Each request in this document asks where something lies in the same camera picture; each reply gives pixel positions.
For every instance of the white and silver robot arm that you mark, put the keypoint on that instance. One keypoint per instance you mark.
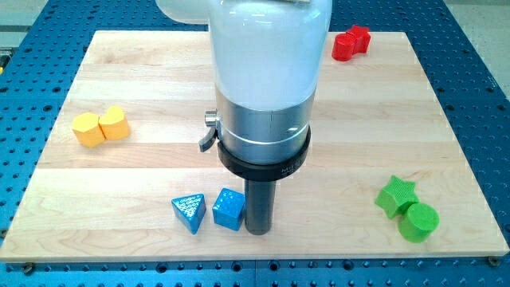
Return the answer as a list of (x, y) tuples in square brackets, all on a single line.
[(266, 57)]

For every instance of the wooden board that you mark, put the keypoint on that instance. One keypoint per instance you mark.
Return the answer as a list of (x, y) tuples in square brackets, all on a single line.
[(373, 117)]

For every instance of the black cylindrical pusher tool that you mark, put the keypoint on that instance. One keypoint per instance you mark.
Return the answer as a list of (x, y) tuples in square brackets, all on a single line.
[(260, 184)]

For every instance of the blue cube block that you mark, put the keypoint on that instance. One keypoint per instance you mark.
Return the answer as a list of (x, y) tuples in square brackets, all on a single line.
[(228, 209)]

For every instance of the blue triangle block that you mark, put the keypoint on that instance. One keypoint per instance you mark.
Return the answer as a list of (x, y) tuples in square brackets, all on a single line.
[(190, 211)]

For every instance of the red cylinder block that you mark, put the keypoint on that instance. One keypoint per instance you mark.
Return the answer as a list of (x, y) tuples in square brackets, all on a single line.
[(343, 47)]

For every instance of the yellow heart block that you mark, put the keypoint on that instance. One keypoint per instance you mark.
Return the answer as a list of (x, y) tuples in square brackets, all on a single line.
[(114, 124)]

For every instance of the green star block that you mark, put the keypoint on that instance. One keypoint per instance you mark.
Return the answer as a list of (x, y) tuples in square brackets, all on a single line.
[(396, 197)]

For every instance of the red star block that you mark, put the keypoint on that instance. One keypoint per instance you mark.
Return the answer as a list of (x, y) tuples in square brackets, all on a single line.
[(360, 38)]

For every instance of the yellow hexagon block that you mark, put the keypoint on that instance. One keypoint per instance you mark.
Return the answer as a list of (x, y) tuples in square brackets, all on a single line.
[(87, 129)]

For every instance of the green cylinder block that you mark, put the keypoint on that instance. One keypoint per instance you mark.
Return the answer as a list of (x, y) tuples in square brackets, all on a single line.
[(419, 221)]

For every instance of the blue perforated table plate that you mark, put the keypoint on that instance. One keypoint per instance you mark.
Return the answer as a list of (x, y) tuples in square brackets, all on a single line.
[(459, 45)]

